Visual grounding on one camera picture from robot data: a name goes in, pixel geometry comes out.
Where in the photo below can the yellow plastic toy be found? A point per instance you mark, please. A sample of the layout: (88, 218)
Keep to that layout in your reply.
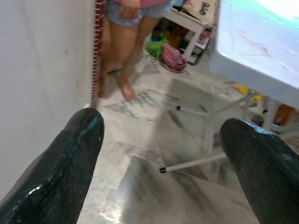
(257, 98)
(241, 89)

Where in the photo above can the orange object under table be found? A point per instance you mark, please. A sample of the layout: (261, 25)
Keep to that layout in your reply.
(283, 114)

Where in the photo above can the cardboard box with blue print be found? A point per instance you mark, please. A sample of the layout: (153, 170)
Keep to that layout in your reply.
(201, 9)

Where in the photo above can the white wooden shelf stand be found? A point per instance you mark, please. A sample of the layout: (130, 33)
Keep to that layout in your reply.
(196, 30)

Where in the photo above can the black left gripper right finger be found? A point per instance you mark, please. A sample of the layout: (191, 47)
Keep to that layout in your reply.
(268, 172)

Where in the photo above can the green plastic bag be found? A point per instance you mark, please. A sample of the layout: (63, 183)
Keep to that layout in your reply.
(156, 46)

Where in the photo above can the person's hand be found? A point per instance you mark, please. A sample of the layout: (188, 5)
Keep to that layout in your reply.
(129, 11)

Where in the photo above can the person in denim shorts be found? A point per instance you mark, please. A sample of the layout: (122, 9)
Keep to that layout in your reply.
(114, 46)

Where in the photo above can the white plastic folding table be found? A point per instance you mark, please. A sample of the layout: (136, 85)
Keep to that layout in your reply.
(252, 46)

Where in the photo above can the pink fabric bag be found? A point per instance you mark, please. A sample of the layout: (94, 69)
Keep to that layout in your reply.
(174, 59)

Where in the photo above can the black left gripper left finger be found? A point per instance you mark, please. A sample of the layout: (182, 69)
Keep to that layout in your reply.
(58, 175)

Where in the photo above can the red strip with white hooks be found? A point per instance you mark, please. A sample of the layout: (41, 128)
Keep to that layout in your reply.
(96, 46)

